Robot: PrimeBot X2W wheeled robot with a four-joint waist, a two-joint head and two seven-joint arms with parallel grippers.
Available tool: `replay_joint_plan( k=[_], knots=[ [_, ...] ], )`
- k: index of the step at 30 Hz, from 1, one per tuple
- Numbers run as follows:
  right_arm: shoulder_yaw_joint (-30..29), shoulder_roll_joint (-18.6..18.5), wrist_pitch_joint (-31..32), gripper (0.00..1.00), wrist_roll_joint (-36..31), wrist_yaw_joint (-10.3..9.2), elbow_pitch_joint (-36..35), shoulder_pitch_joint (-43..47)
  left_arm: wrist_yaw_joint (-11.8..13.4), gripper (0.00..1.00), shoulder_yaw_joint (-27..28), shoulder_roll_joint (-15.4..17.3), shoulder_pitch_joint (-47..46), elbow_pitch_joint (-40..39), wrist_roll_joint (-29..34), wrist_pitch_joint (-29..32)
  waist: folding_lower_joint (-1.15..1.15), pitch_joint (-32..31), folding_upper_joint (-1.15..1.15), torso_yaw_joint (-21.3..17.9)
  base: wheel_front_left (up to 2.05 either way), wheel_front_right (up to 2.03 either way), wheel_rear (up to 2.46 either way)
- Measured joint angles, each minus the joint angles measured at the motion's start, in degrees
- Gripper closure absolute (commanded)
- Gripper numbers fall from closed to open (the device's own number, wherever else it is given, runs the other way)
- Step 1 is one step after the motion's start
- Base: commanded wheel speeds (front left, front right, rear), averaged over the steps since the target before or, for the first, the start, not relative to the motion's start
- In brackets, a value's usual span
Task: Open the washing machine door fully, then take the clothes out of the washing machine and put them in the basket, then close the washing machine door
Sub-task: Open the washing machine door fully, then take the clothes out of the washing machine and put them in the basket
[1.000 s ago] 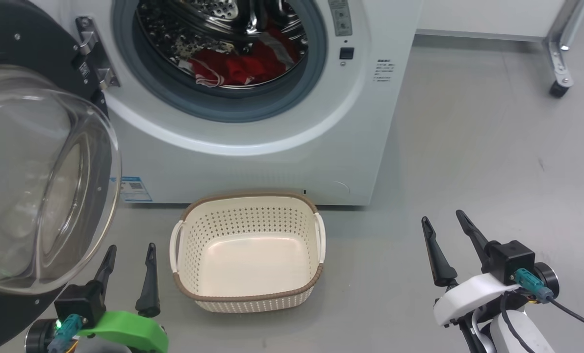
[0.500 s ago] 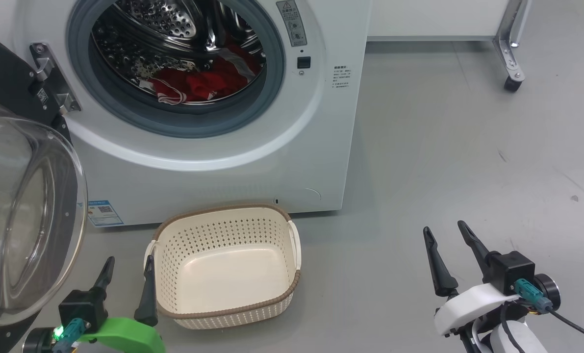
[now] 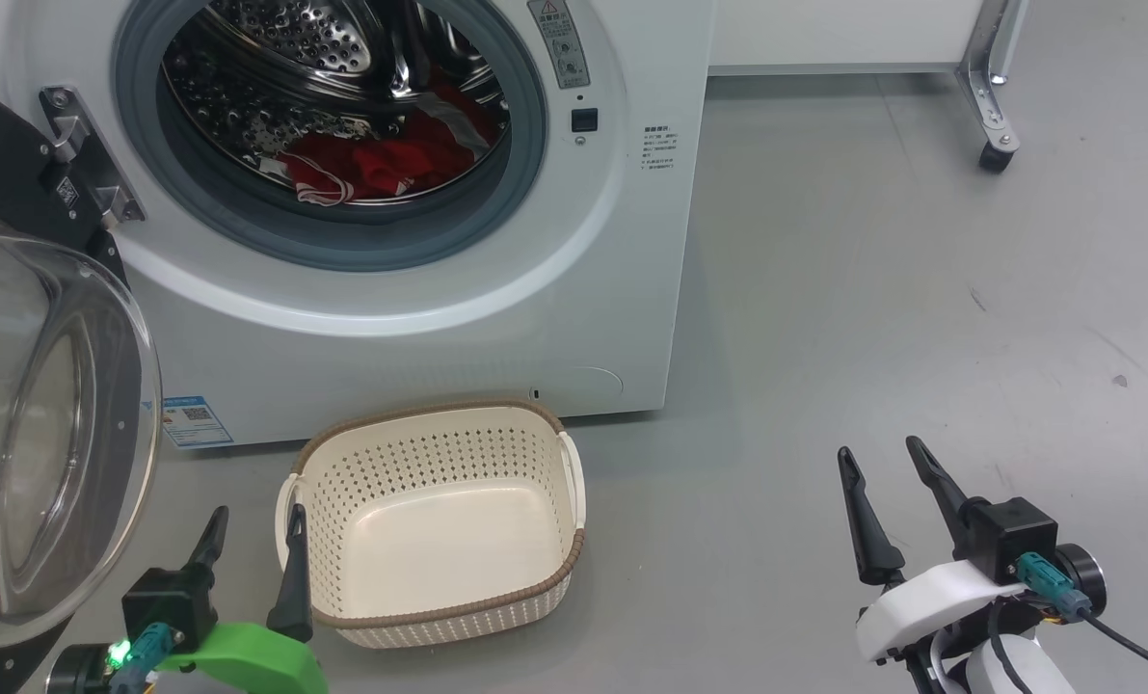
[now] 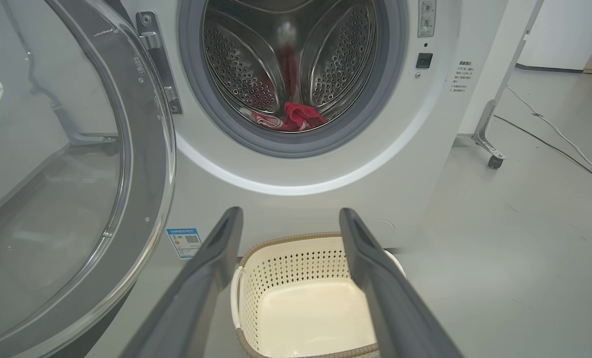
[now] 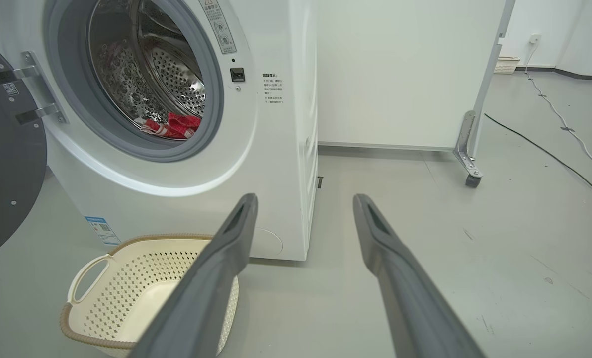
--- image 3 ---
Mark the blue energy label sticker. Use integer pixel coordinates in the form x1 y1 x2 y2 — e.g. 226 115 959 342
161 395 234 449

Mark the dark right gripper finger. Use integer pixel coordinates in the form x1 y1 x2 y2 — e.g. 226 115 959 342
906 436 970 541
837 445 907 587

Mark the perforated steel washer drum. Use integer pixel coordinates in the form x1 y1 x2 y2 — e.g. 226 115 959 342
161 0 512 206

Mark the red and white garment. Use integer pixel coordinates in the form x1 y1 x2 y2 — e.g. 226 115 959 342
263 82 502 208

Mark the silver metal cabinet leg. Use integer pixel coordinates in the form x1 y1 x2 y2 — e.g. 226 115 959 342
954 0 1029 155

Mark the cream perforated laundry basket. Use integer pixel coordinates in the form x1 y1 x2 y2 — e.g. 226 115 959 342
275 400 587 650

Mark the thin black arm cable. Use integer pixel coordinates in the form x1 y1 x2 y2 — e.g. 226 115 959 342
986 598 1020 694

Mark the white front-load washing machine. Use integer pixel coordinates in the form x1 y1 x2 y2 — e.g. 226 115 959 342
0 0 719 449

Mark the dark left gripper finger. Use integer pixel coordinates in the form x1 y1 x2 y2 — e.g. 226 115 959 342
186 505 230 579
266 503 315 644

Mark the white cabinet panel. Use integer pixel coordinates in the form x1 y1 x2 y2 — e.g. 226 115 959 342
708 0 984 76

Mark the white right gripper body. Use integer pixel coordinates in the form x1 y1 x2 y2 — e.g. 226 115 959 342
856 559 1003 664

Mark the small printed text label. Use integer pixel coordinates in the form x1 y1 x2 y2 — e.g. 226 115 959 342
642 123 679 174

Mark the grey caution sticker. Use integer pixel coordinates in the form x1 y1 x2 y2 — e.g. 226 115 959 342
527 0 592 91

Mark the silver metal door hinge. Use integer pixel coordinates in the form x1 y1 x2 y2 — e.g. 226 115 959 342
39 85 146 230

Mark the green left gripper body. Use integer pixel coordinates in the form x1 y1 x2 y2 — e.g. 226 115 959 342
154 622 329 694

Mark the black cable with teal plug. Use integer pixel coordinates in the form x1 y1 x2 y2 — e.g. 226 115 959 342
106 622 174 681
1014 552 1148 685

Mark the black round glass washer door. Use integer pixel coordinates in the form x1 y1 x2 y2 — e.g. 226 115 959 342
0 72 165 694

